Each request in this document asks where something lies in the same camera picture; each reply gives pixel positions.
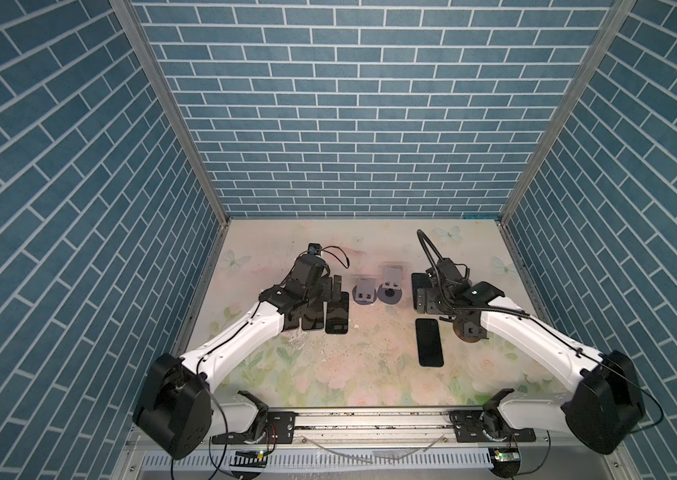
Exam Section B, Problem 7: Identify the black phone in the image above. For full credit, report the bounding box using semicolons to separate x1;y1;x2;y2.
324;292;349;335
415;318;444;368
300;303;324;331
411;273;432;314

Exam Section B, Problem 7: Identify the purple-edged phone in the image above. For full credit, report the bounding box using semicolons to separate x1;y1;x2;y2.
282;314;300;331

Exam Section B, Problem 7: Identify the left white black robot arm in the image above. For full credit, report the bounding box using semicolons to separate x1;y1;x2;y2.
134;243;349;460

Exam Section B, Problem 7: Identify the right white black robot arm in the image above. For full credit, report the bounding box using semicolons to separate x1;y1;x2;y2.
411;230;655;454

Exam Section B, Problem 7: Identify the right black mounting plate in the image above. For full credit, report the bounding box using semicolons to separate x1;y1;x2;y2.
448;408;536;443

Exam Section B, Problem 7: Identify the black mounting plate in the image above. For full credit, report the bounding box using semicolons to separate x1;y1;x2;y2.
448;408;536;443
210;411;298;445

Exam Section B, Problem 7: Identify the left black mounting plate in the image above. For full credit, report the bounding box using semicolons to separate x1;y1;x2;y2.
210;411;298;445

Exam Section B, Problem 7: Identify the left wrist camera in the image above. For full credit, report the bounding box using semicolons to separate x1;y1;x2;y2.
308;243;322;256

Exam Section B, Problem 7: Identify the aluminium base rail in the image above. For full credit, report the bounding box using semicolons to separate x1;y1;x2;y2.
112;407;638;479

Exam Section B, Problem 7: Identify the white vented cable duct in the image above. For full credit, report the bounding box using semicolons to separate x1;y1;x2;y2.
142;448;493;474

